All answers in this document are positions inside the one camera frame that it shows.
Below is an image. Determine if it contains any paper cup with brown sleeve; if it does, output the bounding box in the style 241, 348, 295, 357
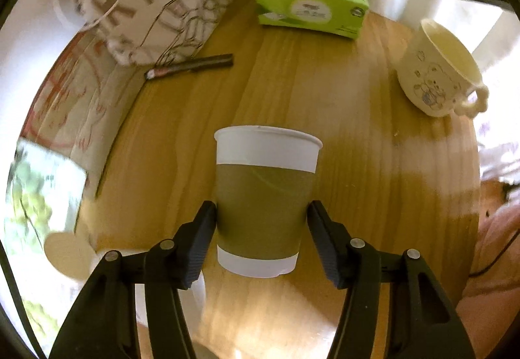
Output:
214, 125, 323, 279

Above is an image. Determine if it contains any grape picture placemat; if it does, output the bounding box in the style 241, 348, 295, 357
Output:
5, 138, 86, 246

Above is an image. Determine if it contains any brown paper bag red print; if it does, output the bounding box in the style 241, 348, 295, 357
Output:
19, 30, 148, 199

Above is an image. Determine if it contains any cream ceramic mug with bear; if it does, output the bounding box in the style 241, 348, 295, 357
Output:
396, 19, 489, 119

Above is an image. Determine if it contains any dark brown pen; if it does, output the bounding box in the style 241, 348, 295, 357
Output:
145, 54, 234, 80

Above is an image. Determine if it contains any black thin cable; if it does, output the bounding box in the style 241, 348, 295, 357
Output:
468, 226, 520, 278

